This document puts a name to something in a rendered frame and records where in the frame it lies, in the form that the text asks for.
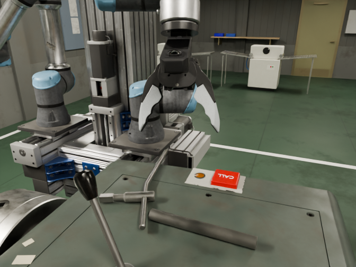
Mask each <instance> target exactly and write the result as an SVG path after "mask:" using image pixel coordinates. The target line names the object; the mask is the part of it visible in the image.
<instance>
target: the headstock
mask: <svg viewBox="0 0 356 267"><path fill-rule="evenodd" d="M154 166H155V164H154V163H145V162H136V161H127V160H117V161H114V162H112V163H111V164H109V165H108V166H107V167H106V168H105V169H103V170H102V171H101V172H100V173H99V174H98V175H96V176H95V177H96V183H97V190H98V197H97V199H98V202H99V204H100V206H101V209H102V211H103V214H104V216H105V218H106V221H107V223H108V225H109V228H110V231H111V233H112V235H113V238H114V240H115V243H116V245H117V247H118V250H119V252H120V254H121V257H122V259H123V262H124V263H130V264H132V265H133V266H134V267H356V260H355V257H354V254H353V250H352V247H351V243H350V240H349V237H348V233H347V231H346V227H345V224H344V220H343V217H342V214H341V211H340V207H339V203H338V201H337V198H336V197H335V195H334V194H333V193H332V192H331V191H327V190H321V189H315V188H309V187H305V186H298V185H292V184H285V183H279V182H273V181H267V180H260V179H254V178H250V177H246V178H245V182H244V187H243V191H242V193H236V192H230V191H225V190H220V189H214V188H208V187H205V186H199V185H193V184H187V183H185V181H186V180H187V178H188V176H189V175H190V173H191V171H192V170H193V169H192V168H185V167H177V166H169V165H162V164H161V165H160V166H159V168H158V170H157V172H156V174H155V175H154V177H153V179H152V181H151V182H150V184H149V186H148V191H154V192H155V201H152V202H147V212H146V228H145V229H144V230H140V229H139V219H140V209H141V202H124V201H114V202H102V203H100V201H99V196H100V194H104V193H114V194H124V193H125V192H138V191H143V185H144V183H145V181H146V179H147V178H148V176H149V174H150V172H151V171H152V169H153V168H154ZM152 208H153V209H157V210H161V211H164V212H169V213H172V214H175V215H179V216H183V217H187V218H191V219H194V220H198V221H202V222H205V223H209V224H213V225H216V226H220V227H224V228H228V229H232V230H236V231H239V232H242V233H246V234H250V235H254V236H257V245H256V249H255V250H253V249H251V248H247V247H243V246H240V245H236V244H233V243H229V242H226V241H222V240H219V239H215V238H212V237H208V236H205V235H201V234H197V233H194V232H190V231H187V230H184V229H180V228H176V227H173V226H169V225H166V224H162V223H159V222H156V221H152V220H149V218H148V215H149V212H150V210H151V209H152ZM29 239H33V240H34V242H33V243H31V244H30V245H28V246H26V247H25V246H24V245H23V244H22V243H24V242H26V241H27V240H29ZM17 255H35V258H34V259H33V261H32V263H31V264H12V263H13V261H14V260H15V258H16V257H17ZM0 267H116V264H115V262H114V259H113V257H112V254H111V252H110V250H109V247H108V245H107V243H106V240H105V238H104V235H103V233H102V231H101V228H100V225H99V223H98V221H97V218H96V216H95V214H94V211H93V209H92V206H91V204H90V202H89V201H87V200H86V199H85V198H84V197H83V196H82V194H81V193H80V192H79V190H78V191H77V192H76V193H75V194H73V195H72V196H71V197H70V198H69V199H68V200H66V201H65V202H64V203H63V204H62V205H61V206H59V207H58V208H57V209H56V210H55V211H53V212H52V213H51V214H50V215H49V216H47V217H46V218H45V219H44V220H43V221H42V222H40V223H39V224H38V225H36V226H35V227H34V228H33V229H32V230H30V231H29V232H28V233H27V234H26V235H25V236H23V237H22V238H21V239H20V240H19V241H17V242H16V243H15V244H14V245H13V246H12V247H10V248H9V249H8V250H7V251H6V252H4V253H3V254H2V255H1V256H0Z"/></svg>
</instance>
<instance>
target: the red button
mask: <svg viewBox="0 0 356 267"><path fill-rule="evenodd" d="M239 177H240V173H237V172H231V171H225V170H218V169H216V171H215V173H214V175H213V177H212V180H211V185H216V186H222V187H225V188H231V189H237V186H238V183H239Z"/></svg>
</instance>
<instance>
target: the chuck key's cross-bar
mask: <svg viewBox="0 0 356 267"><path fill-rule="evenodd" d="M167 152H168V151H167V149H165V150H164V151H163V153H162V154H161V156H160V158H159V159H158V161H157V163H156V164H155V166H154V168H153V169H152V171H151V172H150V174H149V176H148V178H147V179H146V181H145V183H144V185H143V191H148V186H149V184H150V182H151V181H152V179H153V177H154V175H155V174H156V172H157V170H158V168H159V166H160V165H161V163H162V161H163V159H164V158H165V156H166V154H167ZM146 212H147V197H142V199H141V209H140V219H139V229H140V230H144V229H145V228H146Z"/></svg>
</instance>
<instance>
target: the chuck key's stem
mask: <svg viewBox="0 0 356 267"><path fill-rule="evenodd" d="M142 197H147V202H152V201H155V192H154V191H138V192H125V193H124V194H114V193H104V194H100V196H99V201H100V203H102V202H114V201H124V202H141V199H142Z"/></svg>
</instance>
